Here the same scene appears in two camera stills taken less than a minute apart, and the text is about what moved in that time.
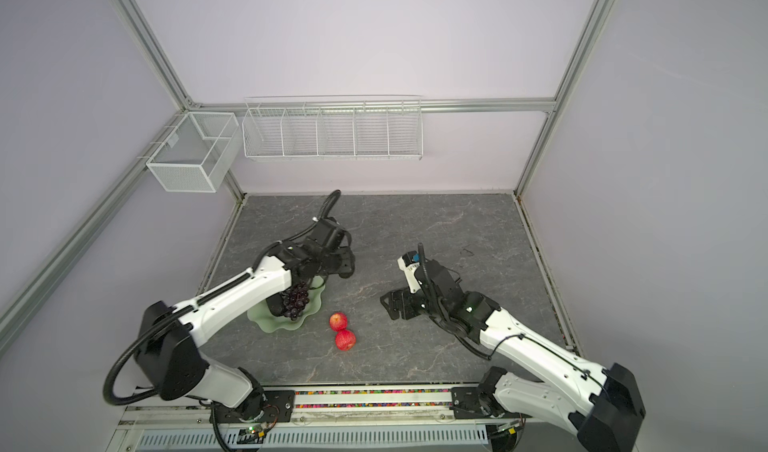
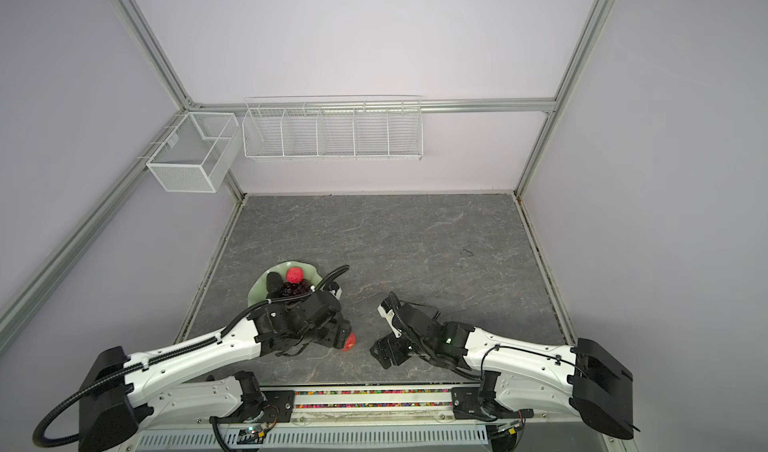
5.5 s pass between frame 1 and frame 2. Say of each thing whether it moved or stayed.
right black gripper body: moved
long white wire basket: stayed
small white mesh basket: stayed
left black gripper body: moved
